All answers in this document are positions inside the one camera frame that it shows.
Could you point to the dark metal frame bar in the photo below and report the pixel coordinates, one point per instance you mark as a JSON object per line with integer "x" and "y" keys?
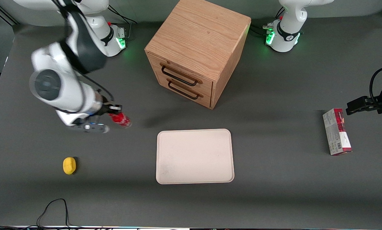
{"x": 2, "y": 13}

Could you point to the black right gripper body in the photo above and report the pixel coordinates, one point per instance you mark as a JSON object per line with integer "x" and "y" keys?
{"x": 106, "y": 109}

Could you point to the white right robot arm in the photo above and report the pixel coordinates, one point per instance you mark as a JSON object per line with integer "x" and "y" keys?
{"x": 63, "y": 86}

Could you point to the yellow lemon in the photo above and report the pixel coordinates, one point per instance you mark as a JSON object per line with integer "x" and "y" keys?
{"x": 69, "y": 165}

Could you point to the grey and red carton box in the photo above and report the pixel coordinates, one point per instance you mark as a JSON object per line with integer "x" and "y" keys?
{"x": 336, "y": 134}

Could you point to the wooden drawer cabinet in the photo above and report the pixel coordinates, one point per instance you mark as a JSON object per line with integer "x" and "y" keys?
{"x": 198, "y": 38}

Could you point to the beige rectangular tray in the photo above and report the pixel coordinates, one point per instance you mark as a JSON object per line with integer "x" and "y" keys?
{"x": 194, "y": 156}

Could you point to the red coke bottle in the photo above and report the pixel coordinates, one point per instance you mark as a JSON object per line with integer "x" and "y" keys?
{"x": 123, "y": 120}

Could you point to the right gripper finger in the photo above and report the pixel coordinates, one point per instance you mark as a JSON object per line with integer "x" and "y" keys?
{"x": 111, "y": 115}
{"x": 118, "y": 108}

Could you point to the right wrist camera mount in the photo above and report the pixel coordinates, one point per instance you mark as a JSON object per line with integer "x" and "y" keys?
{"x": 90, "y": 127}

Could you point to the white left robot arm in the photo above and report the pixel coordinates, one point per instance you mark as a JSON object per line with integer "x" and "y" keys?
{"x": 290, "y": 19}

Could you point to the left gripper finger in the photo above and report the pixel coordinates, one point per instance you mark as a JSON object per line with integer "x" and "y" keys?
{"x": 366, "y": 99}
{"x": 357, "y": 108}

